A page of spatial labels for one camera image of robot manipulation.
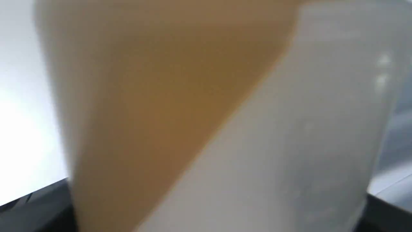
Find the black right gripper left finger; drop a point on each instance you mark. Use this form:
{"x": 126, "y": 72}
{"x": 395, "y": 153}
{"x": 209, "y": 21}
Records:
{"x": 49, "y": 209}

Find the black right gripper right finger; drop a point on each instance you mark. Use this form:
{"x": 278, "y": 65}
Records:
{"x": 380, "y": 216}

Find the translucent squeeze bottle amber liquid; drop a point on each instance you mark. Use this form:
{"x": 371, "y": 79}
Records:
{"x": 222, "y": 115}

